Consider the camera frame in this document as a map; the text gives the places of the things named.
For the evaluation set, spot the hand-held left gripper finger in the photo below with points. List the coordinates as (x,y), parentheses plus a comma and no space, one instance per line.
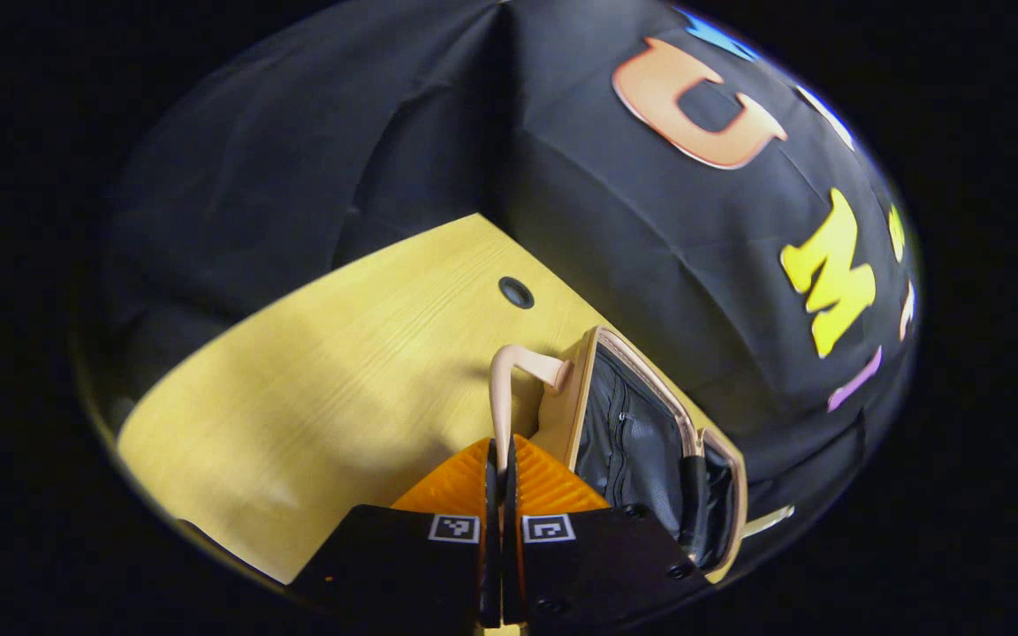
(491,565)
(511,565)

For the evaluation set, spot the beige suitcase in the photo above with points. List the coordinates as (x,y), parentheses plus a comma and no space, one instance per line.
(641,442)

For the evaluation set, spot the black table hole cap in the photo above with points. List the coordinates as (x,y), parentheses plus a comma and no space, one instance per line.
(516,291)

